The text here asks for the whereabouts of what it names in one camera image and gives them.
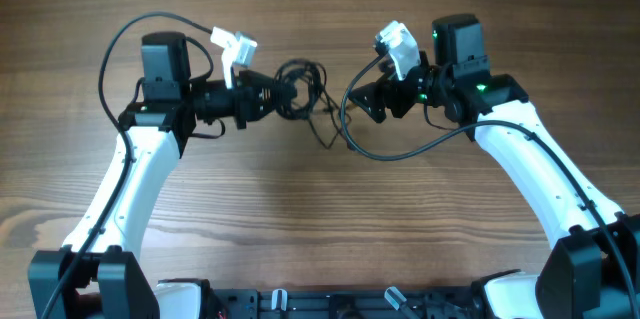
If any black cable bundle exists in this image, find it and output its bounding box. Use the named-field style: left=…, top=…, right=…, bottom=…
left=272, top=58, right=357, bottom=151

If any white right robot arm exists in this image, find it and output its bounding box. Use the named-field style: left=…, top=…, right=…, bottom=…
left=343, top=14, right=639, bottom=318

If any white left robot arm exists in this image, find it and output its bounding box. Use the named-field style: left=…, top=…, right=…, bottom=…
left=28, top=28, right=296, bottom=318

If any black right camera cable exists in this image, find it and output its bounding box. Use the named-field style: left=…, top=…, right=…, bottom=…
left=339, top=43, right=640, bottom=319

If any black camera cable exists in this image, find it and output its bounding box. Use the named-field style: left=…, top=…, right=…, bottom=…
left=39, top=11, right=214, bottom=319
left=339, top=43, right=640, bottom=319

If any black left camera cable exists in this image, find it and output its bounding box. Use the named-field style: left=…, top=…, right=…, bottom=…
left=39, top=11, right=214, bottom=319

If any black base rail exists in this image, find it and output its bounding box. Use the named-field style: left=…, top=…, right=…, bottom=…
left=206, top=286, right=494, bottom=319

